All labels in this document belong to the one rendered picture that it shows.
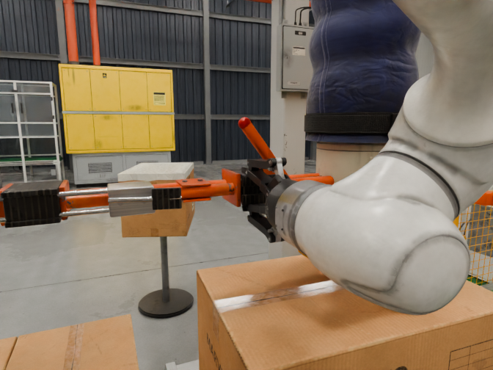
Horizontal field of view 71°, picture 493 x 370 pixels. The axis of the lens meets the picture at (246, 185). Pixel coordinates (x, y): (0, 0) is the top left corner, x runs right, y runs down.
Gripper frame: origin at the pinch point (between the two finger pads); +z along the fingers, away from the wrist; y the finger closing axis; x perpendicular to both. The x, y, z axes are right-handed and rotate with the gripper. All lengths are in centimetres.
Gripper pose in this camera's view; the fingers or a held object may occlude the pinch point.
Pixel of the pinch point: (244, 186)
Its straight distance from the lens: 64.6
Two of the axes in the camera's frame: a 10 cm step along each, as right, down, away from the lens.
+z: -3.8, -1.7, 9.1
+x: 9.2, -0.7, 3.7
